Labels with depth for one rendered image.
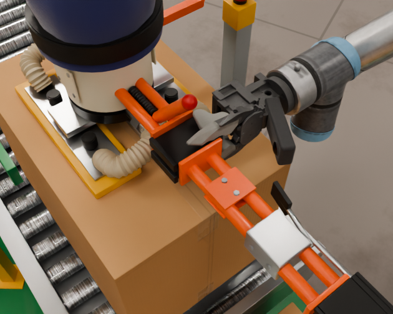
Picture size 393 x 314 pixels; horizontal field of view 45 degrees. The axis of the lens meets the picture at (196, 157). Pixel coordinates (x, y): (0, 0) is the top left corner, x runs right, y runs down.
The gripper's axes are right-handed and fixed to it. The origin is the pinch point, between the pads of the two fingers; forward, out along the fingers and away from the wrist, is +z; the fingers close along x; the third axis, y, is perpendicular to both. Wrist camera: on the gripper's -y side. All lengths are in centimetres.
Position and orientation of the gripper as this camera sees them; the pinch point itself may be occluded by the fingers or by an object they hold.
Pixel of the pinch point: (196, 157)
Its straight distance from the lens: 76.6
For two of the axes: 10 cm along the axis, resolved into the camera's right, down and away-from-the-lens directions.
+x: 0.0, -5.9, -8.1
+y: -6.0, -6.4, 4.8
